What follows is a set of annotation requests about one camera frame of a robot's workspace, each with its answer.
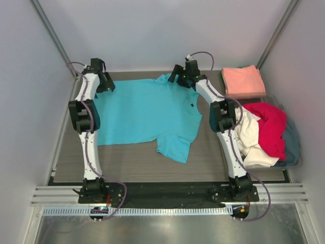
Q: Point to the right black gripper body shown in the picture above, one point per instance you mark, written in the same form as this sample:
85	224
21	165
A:
182	79

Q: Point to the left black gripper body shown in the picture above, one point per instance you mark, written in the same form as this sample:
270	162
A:
105	86

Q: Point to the turquoise t shirt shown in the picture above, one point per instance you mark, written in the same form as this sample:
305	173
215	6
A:
146	110

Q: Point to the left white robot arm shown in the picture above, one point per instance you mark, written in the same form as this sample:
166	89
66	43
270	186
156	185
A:
86	122

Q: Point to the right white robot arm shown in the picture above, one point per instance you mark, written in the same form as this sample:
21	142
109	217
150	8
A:
222	121

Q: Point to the folded green t shirt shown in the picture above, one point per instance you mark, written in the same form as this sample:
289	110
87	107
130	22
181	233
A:
221	77

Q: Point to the folded pink t shirt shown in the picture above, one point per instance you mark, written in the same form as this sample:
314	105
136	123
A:
243	83

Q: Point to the cream t shirt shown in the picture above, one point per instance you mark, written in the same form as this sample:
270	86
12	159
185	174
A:
246	136

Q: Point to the clear plastic bin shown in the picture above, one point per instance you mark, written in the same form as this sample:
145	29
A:
299	162

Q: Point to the red t shirt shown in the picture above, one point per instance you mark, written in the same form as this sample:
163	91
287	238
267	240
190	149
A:
271	124

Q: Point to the teal grey t shirt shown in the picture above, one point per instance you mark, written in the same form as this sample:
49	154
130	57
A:
292	145

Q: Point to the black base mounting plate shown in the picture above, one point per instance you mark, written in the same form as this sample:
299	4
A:
175	195

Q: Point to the left aluminium frame post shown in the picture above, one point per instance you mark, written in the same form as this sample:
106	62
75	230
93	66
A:
50	30

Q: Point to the aluminium frame post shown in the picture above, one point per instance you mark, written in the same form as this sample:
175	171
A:
50	30
283	22

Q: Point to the right aluminium frame post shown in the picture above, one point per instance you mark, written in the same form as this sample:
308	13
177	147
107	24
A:
283	22

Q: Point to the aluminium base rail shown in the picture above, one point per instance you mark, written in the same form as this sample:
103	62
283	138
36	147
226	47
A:
64	195

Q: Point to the slotted grey cable duct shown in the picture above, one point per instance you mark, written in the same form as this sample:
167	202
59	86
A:
100	211

